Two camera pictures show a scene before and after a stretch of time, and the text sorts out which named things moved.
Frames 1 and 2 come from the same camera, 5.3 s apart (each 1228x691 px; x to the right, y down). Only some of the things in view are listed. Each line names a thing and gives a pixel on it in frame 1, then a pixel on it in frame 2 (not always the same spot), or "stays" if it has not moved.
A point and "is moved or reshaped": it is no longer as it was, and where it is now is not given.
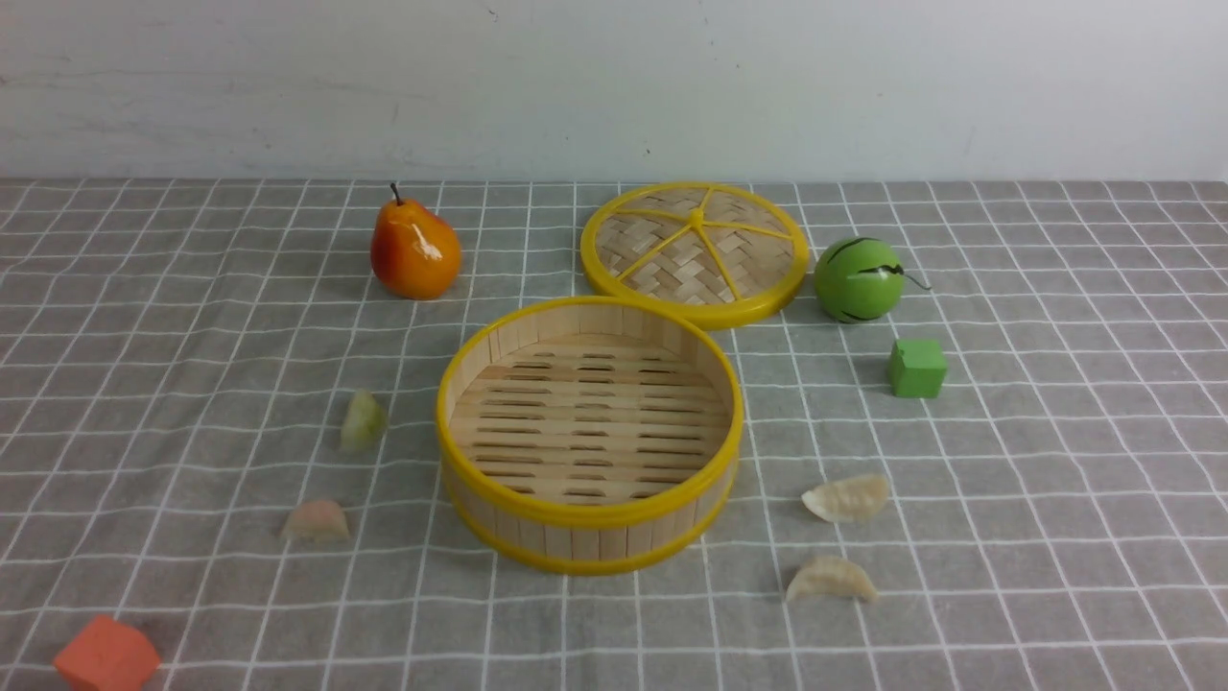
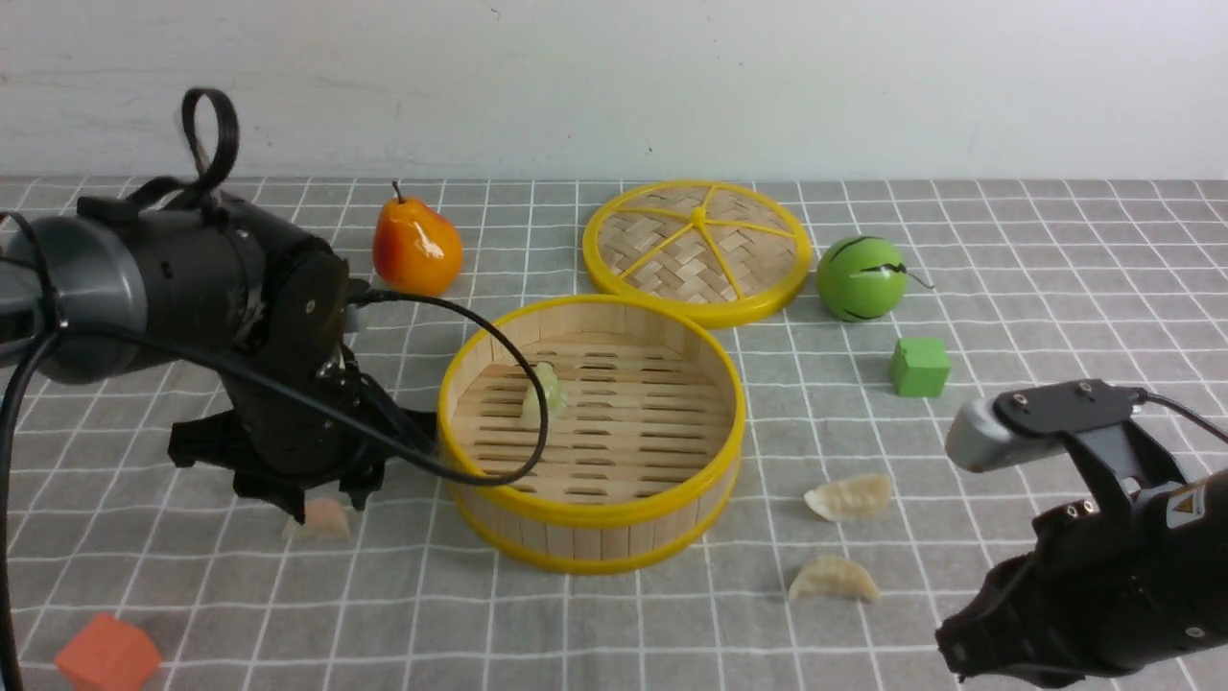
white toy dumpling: (849, 499) stays
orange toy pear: (415, 253) stays
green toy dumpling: (366, 424) is moved or reshaped
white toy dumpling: (831, 576) stays
